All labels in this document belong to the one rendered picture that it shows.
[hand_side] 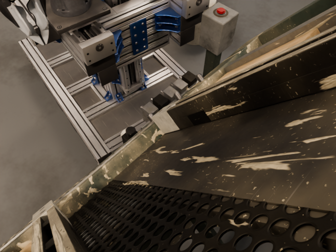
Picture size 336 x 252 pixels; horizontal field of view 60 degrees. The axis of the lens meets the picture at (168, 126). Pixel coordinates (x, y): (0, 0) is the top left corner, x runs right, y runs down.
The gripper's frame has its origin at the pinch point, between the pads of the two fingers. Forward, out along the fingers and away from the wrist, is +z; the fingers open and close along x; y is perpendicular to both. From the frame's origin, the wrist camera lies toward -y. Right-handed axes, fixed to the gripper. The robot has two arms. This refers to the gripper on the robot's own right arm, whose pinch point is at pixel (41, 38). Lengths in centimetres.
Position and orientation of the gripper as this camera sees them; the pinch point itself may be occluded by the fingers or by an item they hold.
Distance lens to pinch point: 69.9
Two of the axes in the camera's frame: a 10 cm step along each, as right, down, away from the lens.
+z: 2.7, 8.0, 5.3
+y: 5.2, 3.4, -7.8
